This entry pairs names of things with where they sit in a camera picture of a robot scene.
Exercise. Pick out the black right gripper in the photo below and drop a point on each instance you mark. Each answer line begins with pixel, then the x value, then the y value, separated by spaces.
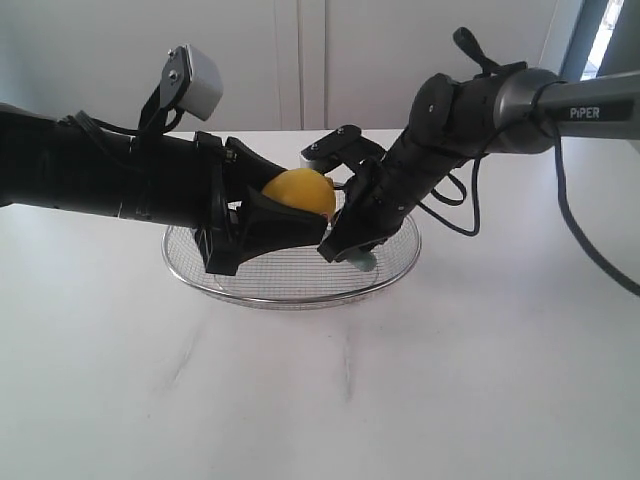
pixel 378 197

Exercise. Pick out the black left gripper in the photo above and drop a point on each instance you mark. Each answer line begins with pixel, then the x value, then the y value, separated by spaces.
pixel 213 187

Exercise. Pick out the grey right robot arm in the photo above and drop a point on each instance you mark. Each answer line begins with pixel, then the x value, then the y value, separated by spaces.
pixel 452 123

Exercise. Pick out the white cabinet doors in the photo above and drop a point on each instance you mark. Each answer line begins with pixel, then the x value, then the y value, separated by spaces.
pixel 285 65

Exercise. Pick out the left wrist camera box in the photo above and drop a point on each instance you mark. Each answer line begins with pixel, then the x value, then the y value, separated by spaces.
pixel 190 82

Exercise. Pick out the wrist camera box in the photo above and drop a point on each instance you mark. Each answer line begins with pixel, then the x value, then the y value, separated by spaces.
pixel 344 146
pixel 190 82

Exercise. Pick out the yellow lemon with sticker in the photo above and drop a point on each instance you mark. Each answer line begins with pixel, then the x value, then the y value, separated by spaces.
pixel 304 189

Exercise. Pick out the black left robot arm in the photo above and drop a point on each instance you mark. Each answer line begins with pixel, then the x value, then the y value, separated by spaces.
pixel 68 164

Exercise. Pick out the oval steel mesh basket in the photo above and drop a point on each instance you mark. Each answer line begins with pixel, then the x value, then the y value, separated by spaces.
pixel 294 279

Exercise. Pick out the teal handled vegetable peeler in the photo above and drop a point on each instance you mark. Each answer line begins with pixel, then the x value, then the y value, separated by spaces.
pixel 362 261

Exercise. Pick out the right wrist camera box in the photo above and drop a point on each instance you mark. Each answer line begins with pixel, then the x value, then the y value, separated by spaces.
pixel 344 146

